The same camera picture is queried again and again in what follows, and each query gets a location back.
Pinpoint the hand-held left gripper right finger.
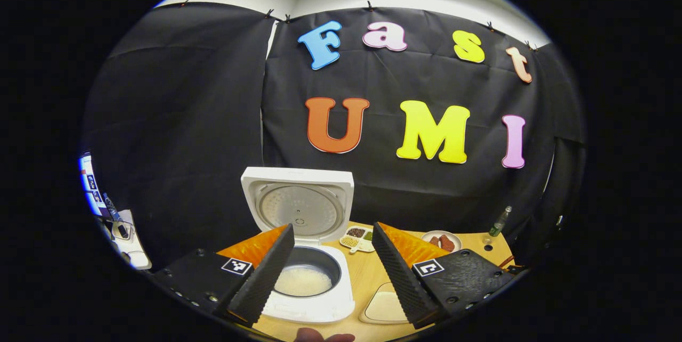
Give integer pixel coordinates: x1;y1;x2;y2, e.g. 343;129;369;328
372;222;516;330

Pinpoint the black backdrop cloth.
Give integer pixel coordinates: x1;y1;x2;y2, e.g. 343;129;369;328
83;2;587;273

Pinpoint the clear plastic water bottle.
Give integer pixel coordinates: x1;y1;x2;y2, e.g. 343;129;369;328
489;206;513;237

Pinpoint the computer monitor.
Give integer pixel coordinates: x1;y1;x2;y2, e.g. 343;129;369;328
79;153;107;217

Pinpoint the white rice cooker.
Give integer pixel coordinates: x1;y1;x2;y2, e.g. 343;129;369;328
241;167;356;324

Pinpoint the white divided grain dish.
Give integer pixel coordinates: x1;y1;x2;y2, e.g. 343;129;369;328
339;226;376;254

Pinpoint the white round plate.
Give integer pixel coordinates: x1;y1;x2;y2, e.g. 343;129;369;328
420;231;462;253

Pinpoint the white side table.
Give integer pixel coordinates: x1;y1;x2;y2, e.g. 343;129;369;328
104;209;152;271

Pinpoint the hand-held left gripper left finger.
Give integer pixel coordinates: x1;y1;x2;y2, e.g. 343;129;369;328
152;224;295;328

